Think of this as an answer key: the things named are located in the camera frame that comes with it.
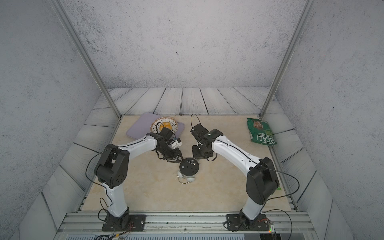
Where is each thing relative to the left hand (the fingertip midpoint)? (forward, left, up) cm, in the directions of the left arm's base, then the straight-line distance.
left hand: (183, 161), depth 89 cm
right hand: (-1, -8, +8) cm, 11 cm away
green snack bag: (+22, -53, -2) cm, 57 cm away
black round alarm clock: (-4, -3, -1) cm, 5 cm away
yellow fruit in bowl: (+32, +14, -3) cm, 35 cm away
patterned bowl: (+31, +22, -4) cm, 38 cm away
